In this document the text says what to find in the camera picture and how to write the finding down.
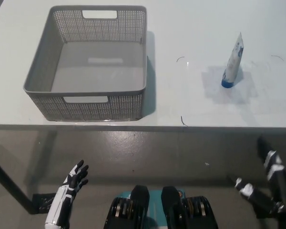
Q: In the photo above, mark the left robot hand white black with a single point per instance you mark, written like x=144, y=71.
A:
x=64, y=198

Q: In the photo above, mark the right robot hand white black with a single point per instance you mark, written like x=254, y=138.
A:
x=277, y=181

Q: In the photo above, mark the white shampoo tube blue cap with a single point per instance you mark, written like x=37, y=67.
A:
x=233, y=62

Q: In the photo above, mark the black table foot plate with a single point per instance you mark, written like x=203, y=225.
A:
x=41, y=202

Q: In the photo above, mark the black table leg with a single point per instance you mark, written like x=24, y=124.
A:
x=12, y=184

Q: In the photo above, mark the grey perforated plastic basket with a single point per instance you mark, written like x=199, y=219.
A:
x=45, y=71

